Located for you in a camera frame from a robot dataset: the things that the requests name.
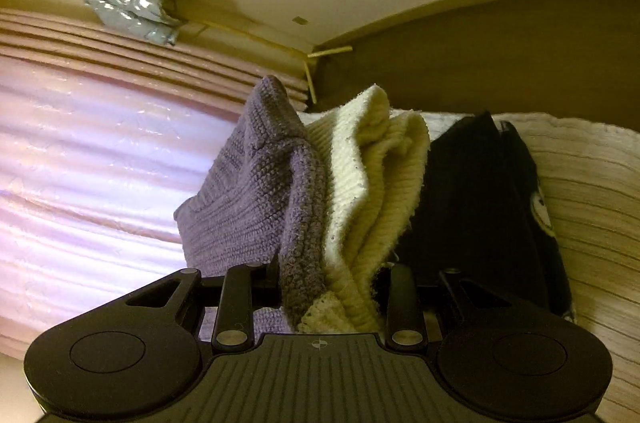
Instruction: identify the purple cardigan with cream trim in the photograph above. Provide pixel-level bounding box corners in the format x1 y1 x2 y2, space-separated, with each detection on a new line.
174 74 432 335

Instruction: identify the black garment with white print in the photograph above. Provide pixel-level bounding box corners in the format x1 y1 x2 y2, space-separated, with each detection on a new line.
380 110 573 325

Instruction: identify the bed with striped grey bedspread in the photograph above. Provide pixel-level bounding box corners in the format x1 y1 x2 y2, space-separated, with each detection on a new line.
300 107 640 419

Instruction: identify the pink curtain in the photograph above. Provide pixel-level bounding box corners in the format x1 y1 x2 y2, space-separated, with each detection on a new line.
0 6 312 354

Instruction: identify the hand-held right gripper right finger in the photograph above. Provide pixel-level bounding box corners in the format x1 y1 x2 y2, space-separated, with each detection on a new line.
375 263 512 348

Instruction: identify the silver foil bag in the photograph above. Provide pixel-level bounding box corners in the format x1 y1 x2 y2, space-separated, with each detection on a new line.
81 0 197 48

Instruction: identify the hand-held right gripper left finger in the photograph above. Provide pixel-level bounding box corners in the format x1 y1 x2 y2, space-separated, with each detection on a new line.
125 253 284 350

